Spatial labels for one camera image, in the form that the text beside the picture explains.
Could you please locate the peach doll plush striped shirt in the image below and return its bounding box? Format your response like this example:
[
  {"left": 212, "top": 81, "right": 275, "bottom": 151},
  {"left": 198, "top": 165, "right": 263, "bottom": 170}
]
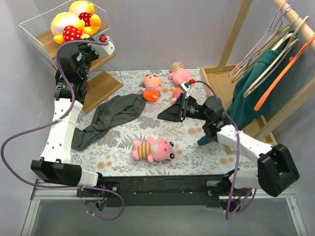
[{"left": 141, "top": 74, "right": 162, "bottom": 102}]

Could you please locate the orange bear plush polka shirt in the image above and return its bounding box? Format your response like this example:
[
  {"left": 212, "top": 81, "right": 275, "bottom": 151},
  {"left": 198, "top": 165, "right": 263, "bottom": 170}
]
[{"left": 51, "top": 12, "right": 90, "bottom": 45}]

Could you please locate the pink pig plush striped hat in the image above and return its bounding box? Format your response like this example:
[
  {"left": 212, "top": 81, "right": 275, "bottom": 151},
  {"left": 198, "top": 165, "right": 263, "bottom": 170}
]
[{"left": 168, "top": 61, "right": 192, "bottom": 85}]

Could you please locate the dark green garment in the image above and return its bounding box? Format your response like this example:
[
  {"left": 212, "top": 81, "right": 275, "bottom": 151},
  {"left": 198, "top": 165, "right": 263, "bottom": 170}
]
[{"left": 196, "top": 30, "right": 300, "bottom": 146}]

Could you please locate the small orange striped plush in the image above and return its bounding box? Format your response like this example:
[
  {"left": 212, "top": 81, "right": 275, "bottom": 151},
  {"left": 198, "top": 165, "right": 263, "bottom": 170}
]
[{"left": 171, "top": 88, "right": 183, "bottom": 103}]

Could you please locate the wooden clothes rack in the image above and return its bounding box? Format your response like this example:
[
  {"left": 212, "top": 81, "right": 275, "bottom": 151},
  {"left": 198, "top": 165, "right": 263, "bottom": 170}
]
[{"left": 200, "top": 0, "right": 315, "bottom": 145}]

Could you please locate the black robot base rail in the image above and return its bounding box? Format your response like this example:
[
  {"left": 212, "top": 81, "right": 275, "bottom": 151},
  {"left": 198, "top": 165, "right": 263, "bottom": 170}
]
[{"left": 31, "top": 176, "right": 296, "bottom": 209}]

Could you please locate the pink wire hanger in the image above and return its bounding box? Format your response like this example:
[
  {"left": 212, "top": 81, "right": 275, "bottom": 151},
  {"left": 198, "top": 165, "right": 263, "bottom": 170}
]
[{"left": 228, "top": 0, "right": 287, "bottom": 77}]

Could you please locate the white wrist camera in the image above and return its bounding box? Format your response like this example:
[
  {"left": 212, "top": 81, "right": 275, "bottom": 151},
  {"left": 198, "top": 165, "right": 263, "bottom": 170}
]
[
  {"left": 88, "top": 34, "right": 115, "bottom": 57},
  {"left": 180, "top": 79, "right": 196, "bottom": 98}
]

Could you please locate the yellow bear plush polka shirt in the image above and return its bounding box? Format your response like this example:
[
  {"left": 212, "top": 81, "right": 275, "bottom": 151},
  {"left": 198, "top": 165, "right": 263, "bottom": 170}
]
[{"left": 69, "top": 0, "right": 101, "bottom": 35}]

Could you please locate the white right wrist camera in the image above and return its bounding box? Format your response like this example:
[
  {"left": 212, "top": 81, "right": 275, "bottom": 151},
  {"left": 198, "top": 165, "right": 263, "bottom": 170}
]
[{"left": 180, "top": 79, "right": 196, "bottom": 98}]

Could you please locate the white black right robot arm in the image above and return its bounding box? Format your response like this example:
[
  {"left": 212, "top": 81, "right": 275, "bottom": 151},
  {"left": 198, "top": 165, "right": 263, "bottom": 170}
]
[{"left": 157, "top": 95, "right": 300, "bottom": 197}]

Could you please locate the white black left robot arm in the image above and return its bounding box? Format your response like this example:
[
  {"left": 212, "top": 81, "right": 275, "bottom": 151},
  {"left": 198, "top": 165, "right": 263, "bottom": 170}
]
[{"left": 31, "top": 40, "right": 105, "bottom": 197}]

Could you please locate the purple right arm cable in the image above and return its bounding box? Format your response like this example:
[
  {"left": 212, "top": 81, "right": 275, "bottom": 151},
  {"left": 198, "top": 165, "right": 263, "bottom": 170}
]
[{"left": 194, "top": 80, "right": 256, "bottom": 221}]

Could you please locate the dark grey cloth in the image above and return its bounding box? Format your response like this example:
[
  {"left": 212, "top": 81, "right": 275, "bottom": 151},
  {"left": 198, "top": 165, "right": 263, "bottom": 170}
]
[{"left": 71, "top": 93, "right": 147, "bottom": 151}]

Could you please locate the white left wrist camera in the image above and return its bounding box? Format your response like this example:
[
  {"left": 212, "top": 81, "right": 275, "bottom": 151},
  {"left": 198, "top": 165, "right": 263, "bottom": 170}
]
[{"left": 88, "top": 34, "right": 115, "bottom": 57}]

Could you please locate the white wire wooden shelf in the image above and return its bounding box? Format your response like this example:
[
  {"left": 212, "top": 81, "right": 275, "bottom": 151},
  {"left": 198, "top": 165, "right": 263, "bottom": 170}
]
[{"left": 19, "top": 0, "right": 123, "bottom": 114}]

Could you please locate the beige wooden hanger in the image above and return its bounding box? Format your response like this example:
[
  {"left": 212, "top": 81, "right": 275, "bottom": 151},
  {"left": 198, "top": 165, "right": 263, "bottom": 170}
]
[{"left": 243, "top": 16, "right": 309, "bottom": 98}]

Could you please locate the pink frog plush striped shirt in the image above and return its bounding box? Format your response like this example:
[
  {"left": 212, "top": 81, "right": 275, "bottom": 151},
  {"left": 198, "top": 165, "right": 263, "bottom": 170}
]
[{"left": 132, "top": 136, "right": 175, "bottom": 163}]

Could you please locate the orange plastic hanger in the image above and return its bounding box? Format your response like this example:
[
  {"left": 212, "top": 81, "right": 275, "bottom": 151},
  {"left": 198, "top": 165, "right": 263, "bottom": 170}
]
[{"left": 254, "top": 35, "right": 315, "bottom": 111}]

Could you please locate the floral table mat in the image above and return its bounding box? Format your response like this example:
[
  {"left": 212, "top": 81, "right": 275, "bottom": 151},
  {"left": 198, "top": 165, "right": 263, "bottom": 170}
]
[{"left": 49, "top": 67, "right": 271, "bottom": 177}]

